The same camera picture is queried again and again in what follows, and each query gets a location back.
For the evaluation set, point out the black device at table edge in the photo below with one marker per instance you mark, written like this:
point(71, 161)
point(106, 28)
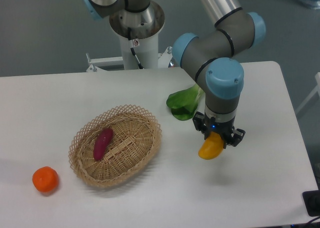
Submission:
point(312, 202)

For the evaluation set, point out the green leafy vegetable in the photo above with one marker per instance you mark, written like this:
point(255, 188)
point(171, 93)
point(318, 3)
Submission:
point(183, 104)

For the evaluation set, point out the yellow mango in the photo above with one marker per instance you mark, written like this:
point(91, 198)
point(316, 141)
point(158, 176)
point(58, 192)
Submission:
point(212, 147)

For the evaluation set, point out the woven wicker basket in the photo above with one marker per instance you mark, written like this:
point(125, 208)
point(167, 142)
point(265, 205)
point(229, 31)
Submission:
point(136, 140)

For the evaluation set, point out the purple sweet potato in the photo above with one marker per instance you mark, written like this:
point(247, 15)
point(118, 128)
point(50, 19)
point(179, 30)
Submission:
point(101, 143)

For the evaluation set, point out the white frame at right edge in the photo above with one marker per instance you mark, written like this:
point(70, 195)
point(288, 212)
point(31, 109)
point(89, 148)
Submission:
point(310, 99)

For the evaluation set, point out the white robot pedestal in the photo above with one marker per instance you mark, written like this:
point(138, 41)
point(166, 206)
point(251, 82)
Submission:
point(138, 35)

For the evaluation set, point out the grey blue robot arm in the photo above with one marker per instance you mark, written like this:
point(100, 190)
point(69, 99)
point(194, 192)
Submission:
point(208, 61)

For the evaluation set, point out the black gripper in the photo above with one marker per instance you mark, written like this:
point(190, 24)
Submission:
point(222, 124)

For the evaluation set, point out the orange tangerine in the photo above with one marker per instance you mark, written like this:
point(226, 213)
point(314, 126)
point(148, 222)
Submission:
point(45, 179)

